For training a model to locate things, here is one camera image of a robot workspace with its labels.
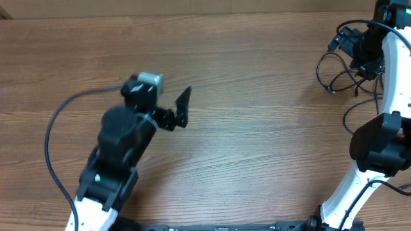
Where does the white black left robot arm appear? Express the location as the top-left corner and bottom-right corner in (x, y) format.
(66, 73), (191, 230)

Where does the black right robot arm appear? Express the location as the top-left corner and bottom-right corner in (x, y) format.
(302, 1), (410, 230)

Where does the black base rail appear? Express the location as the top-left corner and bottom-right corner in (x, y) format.
(110, 221), (313, 231)

